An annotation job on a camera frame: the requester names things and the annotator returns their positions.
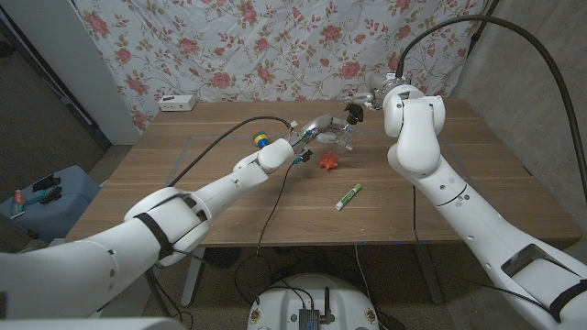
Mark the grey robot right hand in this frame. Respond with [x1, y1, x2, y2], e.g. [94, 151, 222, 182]
[341, 72, 409, 111]

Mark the clear plastic dispenser bottle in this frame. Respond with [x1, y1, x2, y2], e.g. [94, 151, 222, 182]
[327, 121, 357, 151]

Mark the white robot torso base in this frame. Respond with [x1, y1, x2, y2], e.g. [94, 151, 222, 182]
[246, 273, 381, 330]

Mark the blue storage box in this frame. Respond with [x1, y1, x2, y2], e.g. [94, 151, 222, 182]
[0, 164, 102, 244]

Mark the red toothpaste tube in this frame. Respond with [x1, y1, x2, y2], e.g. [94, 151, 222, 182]
[9, 189, 27, 220]

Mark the white power strip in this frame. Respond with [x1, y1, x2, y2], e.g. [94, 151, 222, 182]
[158, 94, 197, 113]

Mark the green and white marker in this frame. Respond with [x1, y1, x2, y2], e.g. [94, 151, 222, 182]
[335, 182, 363, 212]

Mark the white robot shoulder cover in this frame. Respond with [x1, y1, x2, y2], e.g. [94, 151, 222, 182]
[0, 315, 187, 330]

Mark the black antenna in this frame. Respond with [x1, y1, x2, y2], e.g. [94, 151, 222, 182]
[322, 286, 336, 325]

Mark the grey computer module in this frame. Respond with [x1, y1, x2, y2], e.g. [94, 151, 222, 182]
[298, 307, 321, 330]

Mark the black backdrop stand pole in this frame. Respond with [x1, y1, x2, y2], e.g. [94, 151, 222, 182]
[466, 0, 501, 59]

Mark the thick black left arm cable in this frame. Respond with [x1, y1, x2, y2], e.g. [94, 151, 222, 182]
[167, 115, 294, 188]

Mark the black hair brush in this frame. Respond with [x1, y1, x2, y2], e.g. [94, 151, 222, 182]
[39, 185, 64, 205]

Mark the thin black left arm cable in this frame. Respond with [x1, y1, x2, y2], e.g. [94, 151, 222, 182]
[233, 162, 297, 306]

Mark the black flat clip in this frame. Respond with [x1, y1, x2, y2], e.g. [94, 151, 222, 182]
[31, 173, 61, 193]

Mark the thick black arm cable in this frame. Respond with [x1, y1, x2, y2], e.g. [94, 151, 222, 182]
[167, 115, 294, 188]
[394, 14, 587, 205]

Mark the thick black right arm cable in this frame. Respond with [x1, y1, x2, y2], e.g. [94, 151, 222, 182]
[394, 14, 587, 205]

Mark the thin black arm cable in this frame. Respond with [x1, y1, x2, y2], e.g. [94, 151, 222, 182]
[233, 162, 297, 306]
[411, 185, 551, 313]

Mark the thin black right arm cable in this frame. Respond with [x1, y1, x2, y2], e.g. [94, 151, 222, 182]
[411, 185, 551, 313]

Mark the floral backdrop cloth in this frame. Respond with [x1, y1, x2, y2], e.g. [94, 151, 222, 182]
[72, 0, 492, 132]

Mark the red spiky stress ball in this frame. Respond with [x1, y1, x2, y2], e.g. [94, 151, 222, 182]
[319, 151, 340, 171]

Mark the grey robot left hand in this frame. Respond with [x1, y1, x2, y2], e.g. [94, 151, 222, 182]
[288, 114, 357, 152]

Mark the grey table leg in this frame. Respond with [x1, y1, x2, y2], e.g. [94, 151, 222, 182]
[415, 242, 445, 306]

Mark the white table leg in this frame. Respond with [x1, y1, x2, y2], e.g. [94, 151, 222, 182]
[180, 247, 206, 307]

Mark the black pump head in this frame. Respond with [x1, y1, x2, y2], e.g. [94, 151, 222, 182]
[344, 103, 365, 126]

